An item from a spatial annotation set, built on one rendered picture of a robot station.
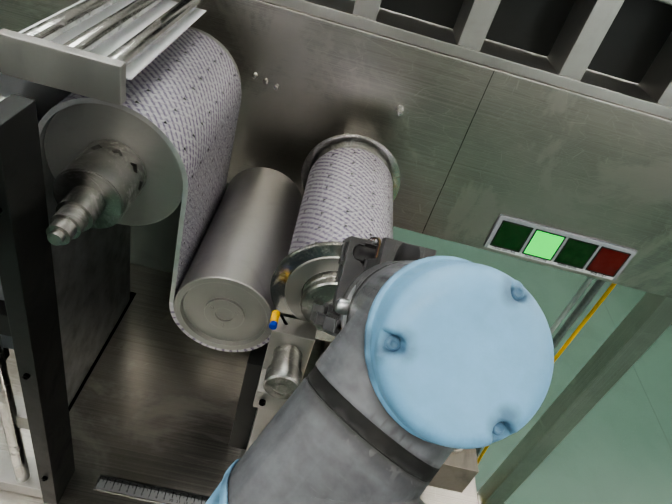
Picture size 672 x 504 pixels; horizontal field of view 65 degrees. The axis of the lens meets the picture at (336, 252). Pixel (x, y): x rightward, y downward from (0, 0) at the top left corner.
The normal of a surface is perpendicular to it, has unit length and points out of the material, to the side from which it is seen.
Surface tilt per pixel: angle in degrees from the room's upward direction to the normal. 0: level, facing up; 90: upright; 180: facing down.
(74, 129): 90
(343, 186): 14
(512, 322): 50
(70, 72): 90
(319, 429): 45
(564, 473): 0
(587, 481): 0
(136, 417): 0
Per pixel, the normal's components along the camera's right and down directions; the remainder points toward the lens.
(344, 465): -0.13, -0.22
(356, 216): 0.25, -0.76
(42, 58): -0.08, 0.61
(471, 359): 0.09, -0.02
